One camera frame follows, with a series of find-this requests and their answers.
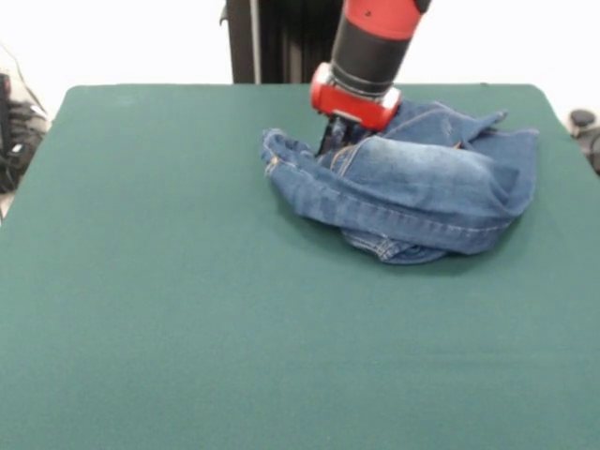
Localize narrow black device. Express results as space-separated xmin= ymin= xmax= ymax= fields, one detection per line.
xmin=0 ymin=72 xmax=11 ymax=158

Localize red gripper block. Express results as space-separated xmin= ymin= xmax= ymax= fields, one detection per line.
xmin=308 ymin=63 xmax=403 ymax=157

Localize blue denim jeans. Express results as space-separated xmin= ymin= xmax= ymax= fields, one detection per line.
xmin=260 ymin=97 xmax=540 ymax=266

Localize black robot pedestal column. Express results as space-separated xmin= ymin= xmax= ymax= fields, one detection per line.
xmin=217 ymin=0 xmax=348 ymax=85

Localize dark green tablecloth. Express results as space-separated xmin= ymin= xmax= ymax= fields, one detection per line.
xmin=0 ymin=82 xmax=600 ymax=450

